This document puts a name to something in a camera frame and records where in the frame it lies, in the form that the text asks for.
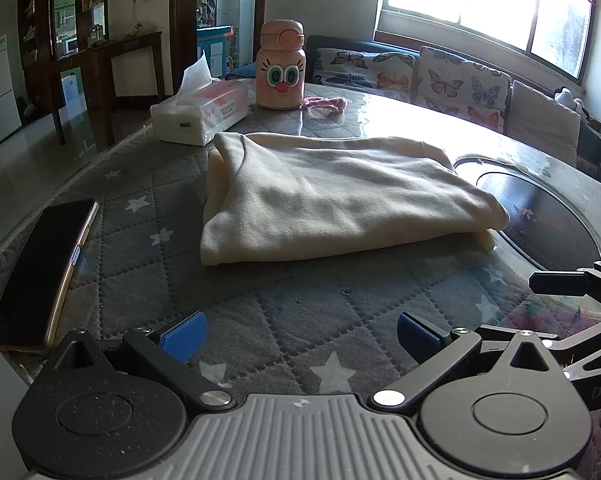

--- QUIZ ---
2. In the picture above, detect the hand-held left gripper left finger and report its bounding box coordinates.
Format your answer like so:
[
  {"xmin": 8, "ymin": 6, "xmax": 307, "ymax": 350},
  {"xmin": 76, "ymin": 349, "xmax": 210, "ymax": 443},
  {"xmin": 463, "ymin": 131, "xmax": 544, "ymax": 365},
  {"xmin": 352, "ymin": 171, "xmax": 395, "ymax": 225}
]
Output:
[{"xmin": 50, "ymin": 311, "xmax": 231, "ymax": 411}]

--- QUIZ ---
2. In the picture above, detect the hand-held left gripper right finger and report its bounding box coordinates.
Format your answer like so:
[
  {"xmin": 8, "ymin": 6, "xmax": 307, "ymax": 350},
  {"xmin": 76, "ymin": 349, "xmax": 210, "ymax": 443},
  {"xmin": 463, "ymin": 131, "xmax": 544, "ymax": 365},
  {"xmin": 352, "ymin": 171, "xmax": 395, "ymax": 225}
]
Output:
[{"xmin": 373, "ymin": 312, "xmax": 566, "ymax": 409}]

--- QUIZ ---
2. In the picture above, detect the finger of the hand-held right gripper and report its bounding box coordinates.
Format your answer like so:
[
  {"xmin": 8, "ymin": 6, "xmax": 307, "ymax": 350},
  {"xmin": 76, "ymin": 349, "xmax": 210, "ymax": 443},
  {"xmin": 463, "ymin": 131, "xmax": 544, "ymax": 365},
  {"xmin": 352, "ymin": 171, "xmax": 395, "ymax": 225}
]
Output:
[
  {"xmin": 540, "ymin": 312, "xmax": 601, "ymax": 378},
  {"xmin": 529, "ymin": 261, "xmax": 601, "ymax": 311}
]

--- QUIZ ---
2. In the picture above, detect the cream knit garment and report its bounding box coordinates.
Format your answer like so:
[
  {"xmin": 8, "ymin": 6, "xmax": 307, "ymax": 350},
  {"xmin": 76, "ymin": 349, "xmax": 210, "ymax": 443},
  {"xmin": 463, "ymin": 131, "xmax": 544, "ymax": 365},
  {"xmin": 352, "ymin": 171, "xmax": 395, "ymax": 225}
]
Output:
[{"xmin": 200, "ymin": 131, "xmax": 510, "ymax": 267}]

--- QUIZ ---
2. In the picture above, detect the round black table hob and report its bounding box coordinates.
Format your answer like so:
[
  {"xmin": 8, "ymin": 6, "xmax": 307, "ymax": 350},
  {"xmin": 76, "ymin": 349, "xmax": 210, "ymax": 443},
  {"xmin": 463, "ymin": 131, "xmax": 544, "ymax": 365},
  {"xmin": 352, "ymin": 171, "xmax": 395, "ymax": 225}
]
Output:
[{"xmin": 453, "ymin": 156, "xmax": 601, "ymax": 272}]

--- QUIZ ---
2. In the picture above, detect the grey quilted star table cover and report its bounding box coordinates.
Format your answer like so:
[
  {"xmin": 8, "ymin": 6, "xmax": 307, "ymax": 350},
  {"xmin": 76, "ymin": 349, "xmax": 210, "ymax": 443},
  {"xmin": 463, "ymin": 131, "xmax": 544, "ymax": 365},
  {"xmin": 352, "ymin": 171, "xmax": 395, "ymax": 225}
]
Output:
[{"xmin": 0, "ymin": 80, "xmax": 601, "ymax": 411}]

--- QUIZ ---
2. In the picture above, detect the dark blue sofa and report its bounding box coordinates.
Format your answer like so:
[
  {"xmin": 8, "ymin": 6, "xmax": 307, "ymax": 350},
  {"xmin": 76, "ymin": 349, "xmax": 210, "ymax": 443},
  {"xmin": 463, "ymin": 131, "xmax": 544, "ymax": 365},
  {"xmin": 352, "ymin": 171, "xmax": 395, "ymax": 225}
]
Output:
[{"xmin": 305, "ymin": 35, "xmax": 601, "ymax": 196}]

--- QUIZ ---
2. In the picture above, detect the plain beige cushion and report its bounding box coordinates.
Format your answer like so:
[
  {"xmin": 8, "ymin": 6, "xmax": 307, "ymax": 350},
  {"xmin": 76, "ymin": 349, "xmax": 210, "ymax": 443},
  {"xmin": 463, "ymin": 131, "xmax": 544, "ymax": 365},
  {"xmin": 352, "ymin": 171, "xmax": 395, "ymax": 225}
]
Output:
[{"xmin": 505, "ymin": 80, "xmax": 582, "ymax": 157}]

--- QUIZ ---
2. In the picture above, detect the white panda plush toy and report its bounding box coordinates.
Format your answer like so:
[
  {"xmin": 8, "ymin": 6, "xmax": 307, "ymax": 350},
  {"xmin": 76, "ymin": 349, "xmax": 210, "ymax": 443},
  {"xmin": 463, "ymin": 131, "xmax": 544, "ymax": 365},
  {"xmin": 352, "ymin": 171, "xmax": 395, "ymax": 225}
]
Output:
[{"xmin": 554, "ymin": 86, "xmax": 587, "ymax": 117}]

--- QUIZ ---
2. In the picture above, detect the butterfly print cushion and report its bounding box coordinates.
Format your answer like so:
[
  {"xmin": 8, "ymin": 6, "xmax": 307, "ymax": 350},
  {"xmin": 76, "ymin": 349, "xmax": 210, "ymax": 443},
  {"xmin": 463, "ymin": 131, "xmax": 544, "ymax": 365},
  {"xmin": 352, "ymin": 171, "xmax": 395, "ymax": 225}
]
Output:
[
  {"xmin": 417, "ymin": 46, "xmax": 512, "ymax": 135},
  {"xmin": 313, "ymin": 47, "xmax": 422, "ymax": 103}
]

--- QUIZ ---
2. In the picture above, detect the white tissue pack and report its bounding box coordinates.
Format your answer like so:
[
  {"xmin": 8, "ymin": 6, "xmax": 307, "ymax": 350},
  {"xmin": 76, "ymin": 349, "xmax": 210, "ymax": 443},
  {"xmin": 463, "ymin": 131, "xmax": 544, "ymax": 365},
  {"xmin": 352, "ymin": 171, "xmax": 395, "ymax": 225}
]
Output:
[{"xmin": 149, "ymin": 51, "xmax": 251, "ymax": 147}]

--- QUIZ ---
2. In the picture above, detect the white floor appliance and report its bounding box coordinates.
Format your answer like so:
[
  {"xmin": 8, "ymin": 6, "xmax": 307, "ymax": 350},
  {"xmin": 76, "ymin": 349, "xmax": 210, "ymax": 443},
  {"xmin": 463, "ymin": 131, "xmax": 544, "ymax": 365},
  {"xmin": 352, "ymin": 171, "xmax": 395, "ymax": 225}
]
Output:
[{"xmin": 59, "ymin": 72, "xmax": 82, "ymax": 112}]

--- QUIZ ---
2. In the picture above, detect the pink cartoon face bottle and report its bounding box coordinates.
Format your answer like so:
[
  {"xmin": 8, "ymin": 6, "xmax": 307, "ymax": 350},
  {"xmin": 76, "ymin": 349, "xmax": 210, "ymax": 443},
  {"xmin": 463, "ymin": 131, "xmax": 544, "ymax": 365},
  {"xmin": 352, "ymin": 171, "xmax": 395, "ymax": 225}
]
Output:
[{"xmin": 257, "ymin": 18, "xmax": 307, "ymax": 111}]

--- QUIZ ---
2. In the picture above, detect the dark wooden side table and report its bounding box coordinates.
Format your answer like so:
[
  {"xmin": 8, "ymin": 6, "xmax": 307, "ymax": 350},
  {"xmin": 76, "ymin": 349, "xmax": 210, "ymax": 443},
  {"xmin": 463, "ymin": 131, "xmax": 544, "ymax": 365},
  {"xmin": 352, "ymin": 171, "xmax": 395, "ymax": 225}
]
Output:
[{"xmin": 52, "ymin": 31, "xmax": 164, "ymax": 147}]

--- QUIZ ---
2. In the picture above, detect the dark wooden display cabinet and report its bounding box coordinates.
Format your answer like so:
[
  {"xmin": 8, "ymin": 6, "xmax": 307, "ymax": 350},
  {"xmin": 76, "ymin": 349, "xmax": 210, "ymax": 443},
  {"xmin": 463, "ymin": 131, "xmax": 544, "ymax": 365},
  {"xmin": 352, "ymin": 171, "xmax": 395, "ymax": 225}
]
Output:
[{"xmin": 17, "ymin": 0, "xmax": 112, "ymax": 111}]

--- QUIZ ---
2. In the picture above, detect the black smartphone gold frame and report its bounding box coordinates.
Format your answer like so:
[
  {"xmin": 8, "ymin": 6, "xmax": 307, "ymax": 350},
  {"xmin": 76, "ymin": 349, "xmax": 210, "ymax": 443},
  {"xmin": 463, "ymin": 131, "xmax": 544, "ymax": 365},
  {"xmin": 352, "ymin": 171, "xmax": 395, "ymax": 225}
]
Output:
[{"xmin": 0, "ymin": 198, "xmax": 100, "ymax": 355}]

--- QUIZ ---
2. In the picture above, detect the pink hair tie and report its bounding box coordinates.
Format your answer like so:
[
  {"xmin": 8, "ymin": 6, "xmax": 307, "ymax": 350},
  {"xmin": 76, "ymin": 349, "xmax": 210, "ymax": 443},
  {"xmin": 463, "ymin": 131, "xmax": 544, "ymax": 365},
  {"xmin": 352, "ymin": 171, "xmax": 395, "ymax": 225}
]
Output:
[{"xmin": 303, "ymin": 95, "xmax": 348, "ymax": 112}]

